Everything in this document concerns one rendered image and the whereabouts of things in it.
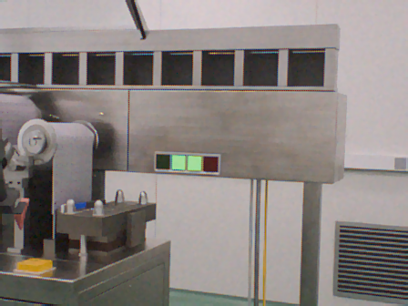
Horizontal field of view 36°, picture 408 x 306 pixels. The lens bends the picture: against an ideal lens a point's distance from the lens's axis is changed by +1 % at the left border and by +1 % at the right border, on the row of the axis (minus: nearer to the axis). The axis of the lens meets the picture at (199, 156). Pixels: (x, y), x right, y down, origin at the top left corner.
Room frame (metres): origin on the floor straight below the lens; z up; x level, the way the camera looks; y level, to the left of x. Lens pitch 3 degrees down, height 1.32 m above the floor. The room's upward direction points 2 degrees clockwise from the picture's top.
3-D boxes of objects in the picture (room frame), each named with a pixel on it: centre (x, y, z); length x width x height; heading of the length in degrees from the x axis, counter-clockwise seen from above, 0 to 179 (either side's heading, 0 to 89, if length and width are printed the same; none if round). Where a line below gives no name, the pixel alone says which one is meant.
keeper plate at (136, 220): (2.08, 0.21, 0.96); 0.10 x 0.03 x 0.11; 160
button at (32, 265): (1.73, 0.45, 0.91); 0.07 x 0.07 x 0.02; 70
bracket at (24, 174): (1.98, 0.57, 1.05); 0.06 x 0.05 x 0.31; 160
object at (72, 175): (2.10, 0.43, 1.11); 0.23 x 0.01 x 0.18; 160
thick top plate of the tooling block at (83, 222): (2.10, 0.30, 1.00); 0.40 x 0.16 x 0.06; 160
